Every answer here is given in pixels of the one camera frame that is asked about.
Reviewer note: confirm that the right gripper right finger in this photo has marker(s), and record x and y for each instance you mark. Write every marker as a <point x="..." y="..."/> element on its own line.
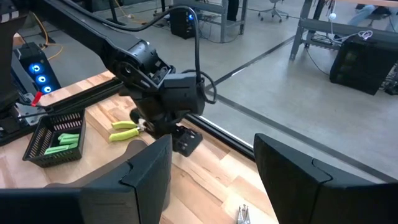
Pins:
<point x="280" y="174"/>

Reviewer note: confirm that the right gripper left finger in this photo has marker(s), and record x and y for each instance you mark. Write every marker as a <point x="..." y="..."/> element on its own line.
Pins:
<point x="149" y="180"/>

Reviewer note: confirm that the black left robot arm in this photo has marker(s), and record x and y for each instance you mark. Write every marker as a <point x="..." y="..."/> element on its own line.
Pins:
<point x="93" y="34"/>

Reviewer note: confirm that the black computer tower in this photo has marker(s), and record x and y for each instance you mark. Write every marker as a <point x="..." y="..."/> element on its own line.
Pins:
<point x="182" y="21"/>

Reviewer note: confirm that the black mesh basket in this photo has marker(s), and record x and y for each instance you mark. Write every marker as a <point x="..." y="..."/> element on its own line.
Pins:
<point x="40" y="146"/>

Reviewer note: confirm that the black computer with blue lights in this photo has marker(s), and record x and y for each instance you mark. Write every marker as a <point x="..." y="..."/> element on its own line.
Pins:
<point x="34" y="68"/>

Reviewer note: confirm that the black equipment box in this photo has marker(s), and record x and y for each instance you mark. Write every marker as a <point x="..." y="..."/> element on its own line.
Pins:
<point x="360" y="65"/>

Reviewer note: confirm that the grey metal workbench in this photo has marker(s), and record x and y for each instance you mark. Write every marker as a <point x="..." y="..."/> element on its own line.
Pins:
<point x="317" y="26"/>

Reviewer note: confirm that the grey office chair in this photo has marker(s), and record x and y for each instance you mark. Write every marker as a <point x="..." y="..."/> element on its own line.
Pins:
<point x="273" y="11"/>

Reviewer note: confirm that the person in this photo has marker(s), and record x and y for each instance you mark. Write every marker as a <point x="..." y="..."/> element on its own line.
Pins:
<point x="363" y="12"/>

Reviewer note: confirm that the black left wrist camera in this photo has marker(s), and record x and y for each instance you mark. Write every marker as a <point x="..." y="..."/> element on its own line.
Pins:
<point x="183" y="93"/>

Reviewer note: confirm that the grey metal table frame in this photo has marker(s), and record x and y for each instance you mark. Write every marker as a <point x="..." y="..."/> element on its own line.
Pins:
<point x="224" y="18"/>

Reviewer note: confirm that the silver metal bracket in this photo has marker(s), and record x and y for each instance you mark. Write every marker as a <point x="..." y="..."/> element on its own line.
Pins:
<point x="26" y="113"/>

